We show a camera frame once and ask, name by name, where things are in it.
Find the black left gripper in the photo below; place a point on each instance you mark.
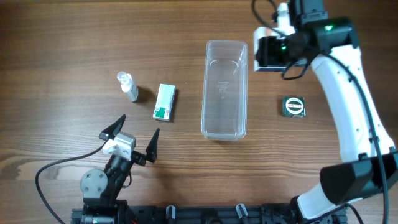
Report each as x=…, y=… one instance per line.
x=137, y=155

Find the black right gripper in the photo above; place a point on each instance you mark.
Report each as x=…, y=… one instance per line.
x=267, y=52

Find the white green medicine box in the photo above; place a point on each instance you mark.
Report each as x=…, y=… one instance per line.
x=164, y=102

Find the green round-label box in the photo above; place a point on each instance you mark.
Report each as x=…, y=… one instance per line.
x=293, y=107

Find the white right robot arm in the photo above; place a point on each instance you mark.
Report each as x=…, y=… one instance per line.
x=368, y=154

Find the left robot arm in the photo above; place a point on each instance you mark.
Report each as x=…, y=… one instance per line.
x=101, y=187

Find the clear plastic container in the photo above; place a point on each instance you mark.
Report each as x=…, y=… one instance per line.
x=225, y=91

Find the white spray bottle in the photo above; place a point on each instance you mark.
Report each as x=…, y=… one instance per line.
x=128, y=86

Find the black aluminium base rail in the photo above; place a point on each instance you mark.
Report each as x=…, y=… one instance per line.
x=264, y=214

